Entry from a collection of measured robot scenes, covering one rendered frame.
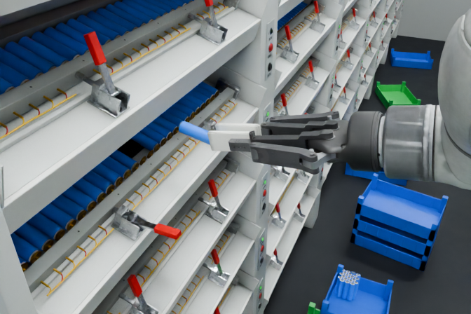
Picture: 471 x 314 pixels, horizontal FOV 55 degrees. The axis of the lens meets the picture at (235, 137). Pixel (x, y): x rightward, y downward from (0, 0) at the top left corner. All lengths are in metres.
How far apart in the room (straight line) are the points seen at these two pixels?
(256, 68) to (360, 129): 0.41
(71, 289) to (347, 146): 0.37
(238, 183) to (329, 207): 1.18
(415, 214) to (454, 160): 1.46
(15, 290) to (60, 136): 0.15
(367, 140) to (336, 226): 1.54
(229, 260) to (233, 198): 0.19
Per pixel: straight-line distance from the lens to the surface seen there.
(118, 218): 0.64
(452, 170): 0.53
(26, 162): 0.47
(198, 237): 0.90
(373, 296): 1.83
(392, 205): 1.99
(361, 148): 0.55
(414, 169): 0.55
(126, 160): 0.71
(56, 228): 0.62
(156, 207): 0.68
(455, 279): 2.01
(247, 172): 1.05
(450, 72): 0.39
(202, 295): 1.05
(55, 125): 0.51
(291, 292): 1.79
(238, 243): 1.15
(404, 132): 0.54
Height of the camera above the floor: 1.36
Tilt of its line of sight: 31 degrees down
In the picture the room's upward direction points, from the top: straight up
